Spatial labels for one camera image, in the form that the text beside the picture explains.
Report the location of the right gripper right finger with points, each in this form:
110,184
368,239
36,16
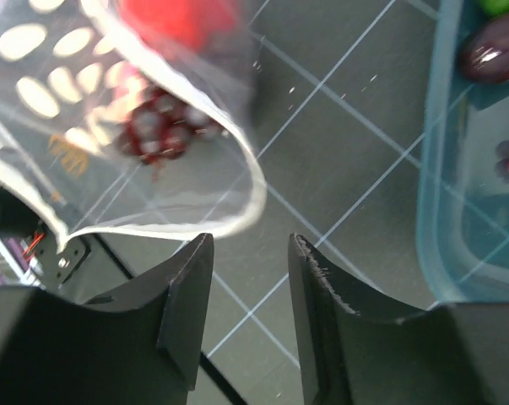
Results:
357,345

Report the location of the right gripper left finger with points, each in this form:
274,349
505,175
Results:
139,343

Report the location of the dark red grape bunch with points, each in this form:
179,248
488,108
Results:
159,126

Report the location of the clear dotted zip bag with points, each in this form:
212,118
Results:
61,63

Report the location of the purple eggplant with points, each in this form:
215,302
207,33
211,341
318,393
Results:
484,56

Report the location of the red tomato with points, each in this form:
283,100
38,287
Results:
188,23

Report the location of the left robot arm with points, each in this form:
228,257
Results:
17,220

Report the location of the blue plastic basket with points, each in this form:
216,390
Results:
462,233

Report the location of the green lime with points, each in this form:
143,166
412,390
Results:
494,8

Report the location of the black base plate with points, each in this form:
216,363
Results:
86,260

